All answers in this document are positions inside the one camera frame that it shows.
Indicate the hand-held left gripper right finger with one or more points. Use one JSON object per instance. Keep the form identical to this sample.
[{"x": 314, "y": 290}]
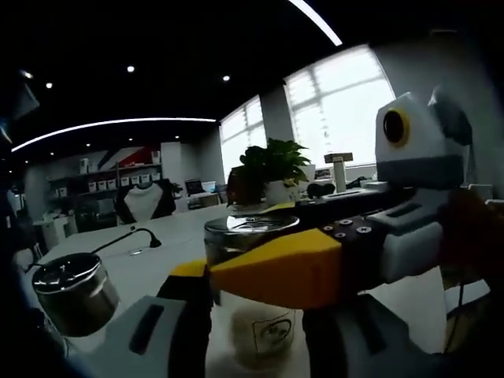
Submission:
[{"x": 330, "y": 346}]

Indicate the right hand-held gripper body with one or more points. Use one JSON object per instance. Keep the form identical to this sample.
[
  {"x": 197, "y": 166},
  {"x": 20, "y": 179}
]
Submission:
[{"x": 425, "y": 149}]

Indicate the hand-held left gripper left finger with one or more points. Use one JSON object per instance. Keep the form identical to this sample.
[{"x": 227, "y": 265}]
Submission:
[{"x": 185, "y": 334}]

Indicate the tall seasoning bottle white powder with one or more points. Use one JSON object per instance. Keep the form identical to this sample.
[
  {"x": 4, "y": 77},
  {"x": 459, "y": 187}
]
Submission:
[{"x": 228, "y": 246}]

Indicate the tall seasoning bottle brown grains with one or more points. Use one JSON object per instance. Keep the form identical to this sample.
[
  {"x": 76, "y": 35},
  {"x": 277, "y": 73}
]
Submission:
[{"x": 75, "y": 295}]

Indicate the person's right hand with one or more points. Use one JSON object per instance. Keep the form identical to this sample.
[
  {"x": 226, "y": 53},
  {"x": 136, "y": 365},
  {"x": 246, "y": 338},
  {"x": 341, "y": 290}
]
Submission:
[{"x": 468, "y": 236}]

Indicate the white thermos flask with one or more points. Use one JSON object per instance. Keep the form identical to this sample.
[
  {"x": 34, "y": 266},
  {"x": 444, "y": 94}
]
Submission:
[{"x": 339, "y": 177}]

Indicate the black headphones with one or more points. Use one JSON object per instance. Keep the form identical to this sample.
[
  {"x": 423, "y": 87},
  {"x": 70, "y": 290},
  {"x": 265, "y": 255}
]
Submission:
[{"x": 321, "y": 190}]

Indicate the cardboard box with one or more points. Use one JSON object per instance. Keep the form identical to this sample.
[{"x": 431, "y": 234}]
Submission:
[{"x": 338, "y": 157}]

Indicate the green potted plant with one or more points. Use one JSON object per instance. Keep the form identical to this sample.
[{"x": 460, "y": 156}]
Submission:
[{"x": 275, "y": 161}]

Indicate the brown paper bag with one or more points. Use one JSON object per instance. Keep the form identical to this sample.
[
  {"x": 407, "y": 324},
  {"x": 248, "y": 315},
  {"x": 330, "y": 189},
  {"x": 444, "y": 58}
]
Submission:
[{"x": 240, "y": 189}]

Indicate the small dark screen monitor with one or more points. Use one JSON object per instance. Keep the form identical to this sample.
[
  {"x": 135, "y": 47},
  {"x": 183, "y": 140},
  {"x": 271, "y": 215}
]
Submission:
[{"x": 193, "y": 187}]

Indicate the straight ceiling light strip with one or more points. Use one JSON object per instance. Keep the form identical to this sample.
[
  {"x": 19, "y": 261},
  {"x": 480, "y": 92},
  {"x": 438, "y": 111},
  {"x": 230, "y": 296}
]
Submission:
[{"x": 315, "y": 21}]

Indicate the shelf with white bins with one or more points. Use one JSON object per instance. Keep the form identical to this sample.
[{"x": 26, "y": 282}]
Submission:
[{"x": 110, "y": 183}]

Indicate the curved ceiling light strip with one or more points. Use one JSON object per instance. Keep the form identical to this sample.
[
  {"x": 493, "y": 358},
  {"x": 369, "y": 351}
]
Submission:
[{"x": 157, "y": 119}]

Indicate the ceiling air conditioner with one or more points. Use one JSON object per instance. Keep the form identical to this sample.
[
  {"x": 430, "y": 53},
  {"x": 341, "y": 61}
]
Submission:
[{"x": 25, "y": 102}]

